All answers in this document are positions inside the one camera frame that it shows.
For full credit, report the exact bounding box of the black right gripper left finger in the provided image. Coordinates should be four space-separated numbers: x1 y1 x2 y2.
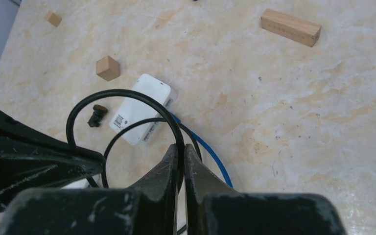
0 144 178 235

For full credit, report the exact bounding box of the wooden cube near switch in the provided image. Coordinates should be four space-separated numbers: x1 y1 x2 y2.
45 11 62 27

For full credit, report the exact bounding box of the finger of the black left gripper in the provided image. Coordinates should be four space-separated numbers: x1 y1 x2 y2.
0 110 105 208

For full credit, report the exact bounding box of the small black rubber part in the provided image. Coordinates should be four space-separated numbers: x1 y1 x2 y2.
88 104 108 127

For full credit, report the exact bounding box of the blue ethernet cable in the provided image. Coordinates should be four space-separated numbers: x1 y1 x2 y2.
168 112 234 189

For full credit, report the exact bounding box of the small wooden cube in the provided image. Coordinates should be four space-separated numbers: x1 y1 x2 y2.
96 55 121 81

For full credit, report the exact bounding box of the white TP-Link switch box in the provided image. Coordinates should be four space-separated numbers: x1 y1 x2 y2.
62 178 91 189

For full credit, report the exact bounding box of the long white network switch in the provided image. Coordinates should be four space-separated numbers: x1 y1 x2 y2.
109 73 177 147

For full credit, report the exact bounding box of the flat wooden plank block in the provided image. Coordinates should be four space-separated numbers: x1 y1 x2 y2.
260 9 322 47

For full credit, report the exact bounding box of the black ethernet cable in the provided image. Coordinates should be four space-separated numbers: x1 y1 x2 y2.
66 89 203 235

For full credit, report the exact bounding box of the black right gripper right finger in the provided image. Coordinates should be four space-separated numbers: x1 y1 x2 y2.
184 144 346 235

